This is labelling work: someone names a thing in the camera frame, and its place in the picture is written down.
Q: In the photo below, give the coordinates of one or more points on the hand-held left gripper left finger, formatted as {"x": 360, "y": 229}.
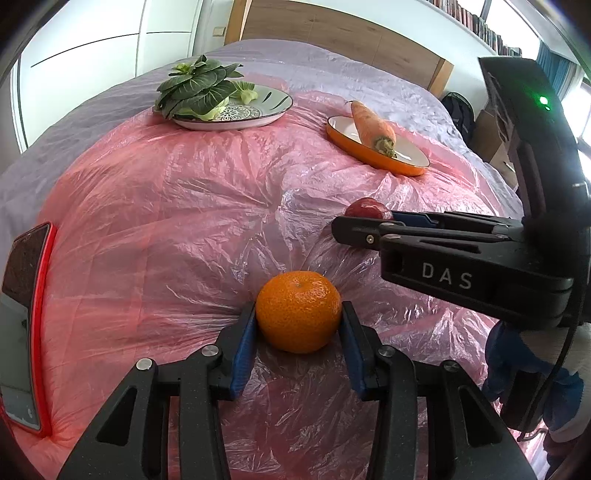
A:
{"x": 244, "y": 350}

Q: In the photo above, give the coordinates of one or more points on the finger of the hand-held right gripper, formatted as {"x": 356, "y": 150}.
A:
{"x": 415, "y": 218}
{"x": 415, "y": 237}

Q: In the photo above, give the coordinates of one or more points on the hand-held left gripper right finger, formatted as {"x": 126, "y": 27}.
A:
{"x": 353, "y": 350}

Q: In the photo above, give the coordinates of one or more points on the red apple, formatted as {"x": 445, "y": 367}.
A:
{"x": 367, "y": 208}

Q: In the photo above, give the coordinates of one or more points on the orange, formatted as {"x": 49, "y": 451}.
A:
{"x": 298, "y": 310}

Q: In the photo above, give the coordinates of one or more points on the person's right hand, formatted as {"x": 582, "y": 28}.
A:
{"x": 503, "y": 355}

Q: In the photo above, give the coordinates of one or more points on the wooden dresser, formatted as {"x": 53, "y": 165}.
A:
{"x": 494, "y": 143}

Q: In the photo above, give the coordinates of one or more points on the carrot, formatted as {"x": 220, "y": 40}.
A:
{"x": 371, "y": 127}

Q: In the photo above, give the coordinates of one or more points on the black backpack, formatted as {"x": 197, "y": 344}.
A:
{"x": 459, "y": 115}

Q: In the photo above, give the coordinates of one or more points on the orange plate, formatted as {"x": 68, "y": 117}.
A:
{"x": 341, "y": 129}

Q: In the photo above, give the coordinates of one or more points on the long teal curtain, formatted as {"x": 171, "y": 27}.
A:
{"x": 556, "y": 69}

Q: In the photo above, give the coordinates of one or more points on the pink plastic sheet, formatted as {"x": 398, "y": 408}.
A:
{"x": 161, "y": 207}

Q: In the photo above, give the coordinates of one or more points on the patterned plate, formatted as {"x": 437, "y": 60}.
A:
{"x": 249, "y": 115}

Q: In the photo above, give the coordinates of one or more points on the wooden headboard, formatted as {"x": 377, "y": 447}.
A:
{"x": 332, "y": 32}

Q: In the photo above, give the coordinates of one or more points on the row of books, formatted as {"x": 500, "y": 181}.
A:
{"x": 480, "y": 23}

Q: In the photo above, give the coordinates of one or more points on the small bok choy piece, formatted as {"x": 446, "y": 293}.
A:
{"x": 244, "y": 91}

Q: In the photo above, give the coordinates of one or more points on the smartphone with red case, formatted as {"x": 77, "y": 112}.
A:
{"x": 18, "y": 332}

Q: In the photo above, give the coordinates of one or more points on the white wardrobe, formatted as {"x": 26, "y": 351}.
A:
{"x": 92, "y": 37}

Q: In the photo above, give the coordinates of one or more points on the wall socket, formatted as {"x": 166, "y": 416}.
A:
{"x": 219, "y": 32}

